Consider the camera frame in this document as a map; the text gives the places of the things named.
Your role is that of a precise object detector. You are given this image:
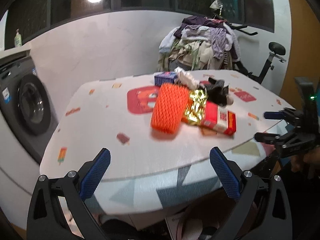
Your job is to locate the red and white carton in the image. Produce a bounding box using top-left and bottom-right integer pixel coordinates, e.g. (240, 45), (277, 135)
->
(200, 102), (236, 136)

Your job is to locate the black patterned snack bag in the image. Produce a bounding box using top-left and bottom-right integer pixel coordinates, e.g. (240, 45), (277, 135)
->
(203, 77), (234, 107)

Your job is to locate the gold foil wrapper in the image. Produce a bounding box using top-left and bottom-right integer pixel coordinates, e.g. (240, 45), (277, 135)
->
(182, 89), (208, 126)

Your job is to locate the orange foam fruit net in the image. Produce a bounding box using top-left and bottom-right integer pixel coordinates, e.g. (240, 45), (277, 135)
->
(150, 83), (189, 134)

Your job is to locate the white paper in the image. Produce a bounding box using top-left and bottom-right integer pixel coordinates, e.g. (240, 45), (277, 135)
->
(174, 67), (200, 90)

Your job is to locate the person's right hand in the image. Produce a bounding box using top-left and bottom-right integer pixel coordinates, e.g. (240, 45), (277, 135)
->
(291, 147), (320, 172)

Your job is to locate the patterned foam table mat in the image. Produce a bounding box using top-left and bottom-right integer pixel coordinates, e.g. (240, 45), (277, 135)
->
(40, 70), (288, 214)

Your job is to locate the black exercise bike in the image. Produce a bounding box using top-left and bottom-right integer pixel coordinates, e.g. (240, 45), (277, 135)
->
(229, 23), (287, 84)

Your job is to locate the dark grey washing machine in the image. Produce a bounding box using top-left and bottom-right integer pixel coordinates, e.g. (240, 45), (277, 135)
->
(1, 51), (58, 163)

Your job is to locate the pile of clothes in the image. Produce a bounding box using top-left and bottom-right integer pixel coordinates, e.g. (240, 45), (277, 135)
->
(157, 0), (241, 72)

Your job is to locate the blue small box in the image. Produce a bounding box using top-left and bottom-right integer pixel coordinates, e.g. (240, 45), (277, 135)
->
(154, 72), (177, 87)

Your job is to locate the white counter top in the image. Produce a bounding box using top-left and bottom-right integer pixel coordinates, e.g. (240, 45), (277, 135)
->
(0, 42), (31, 59)

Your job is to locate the green soap pump bottle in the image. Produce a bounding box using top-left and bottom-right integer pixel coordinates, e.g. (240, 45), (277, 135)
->
(14, 29), (22, 48)

